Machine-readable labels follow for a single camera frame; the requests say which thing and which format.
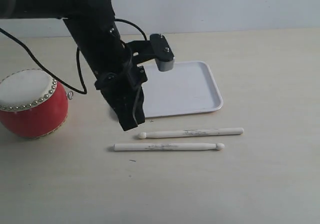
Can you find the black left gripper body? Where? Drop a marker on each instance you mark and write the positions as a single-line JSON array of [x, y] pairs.
[[124, 89]]

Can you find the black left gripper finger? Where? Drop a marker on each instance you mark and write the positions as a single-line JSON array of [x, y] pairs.
[[126, 115], [139, 112]]

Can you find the white wooden drumstick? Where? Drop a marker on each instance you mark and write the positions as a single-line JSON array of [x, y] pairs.
[[168, 147], [191, 133]]

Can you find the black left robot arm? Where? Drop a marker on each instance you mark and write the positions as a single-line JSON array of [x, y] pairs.
[[92, 25]]

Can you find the red small drum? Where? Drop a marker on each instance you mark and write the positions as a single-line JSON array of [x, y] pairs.
[[33, 104]]

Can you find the white plastic tray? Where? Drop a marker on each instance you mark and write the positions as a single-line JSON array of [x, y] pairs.
[[189, 88]]

